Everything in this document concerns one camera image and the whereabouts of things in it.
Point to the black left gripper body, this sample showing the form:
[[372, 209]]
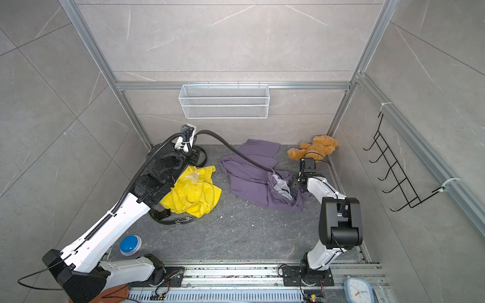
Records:
[[179, 162]]

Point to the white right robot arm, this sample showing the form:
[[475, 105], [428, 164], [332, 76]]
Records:
[[340, 222]]

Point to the yellow trousers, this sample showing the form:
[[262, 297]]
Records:
[[193, 193]]

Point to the metal base rail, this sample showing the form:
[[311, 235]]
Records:
[[261, 281]]

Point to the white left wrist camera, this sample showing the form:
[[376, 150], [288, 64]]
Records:
[[185, 142]]

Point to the white wire mesh basket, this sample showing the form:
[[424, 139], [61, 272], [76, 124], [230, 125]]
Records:
[[228, 101]]

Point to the purple garment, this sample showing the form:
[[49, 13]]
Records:
[[273, 189]]

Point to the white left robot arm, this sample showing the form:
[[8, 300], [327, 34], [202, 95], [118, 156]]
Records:
[[79, 268]]

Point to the white analog clock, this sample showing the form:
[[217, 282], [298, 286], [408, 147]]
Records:
[[358, 291]]

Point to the black wire hook rack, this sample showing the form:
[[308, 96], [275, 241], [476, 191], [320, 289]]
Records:
[[396, 172]]

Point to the blue white round button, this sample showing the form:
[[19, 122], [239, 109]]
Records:
[[130, 245]]

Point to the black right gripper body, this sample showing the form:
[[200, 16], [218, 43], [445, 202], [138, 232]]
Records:
[[297, 181]]

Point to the brown leather object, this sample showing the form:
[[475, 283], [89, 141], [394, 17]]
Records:
[[113, 295]]

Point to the brown teddy bear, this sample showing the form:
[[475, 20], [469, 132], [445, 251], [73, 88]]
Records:
[[318, 149]]

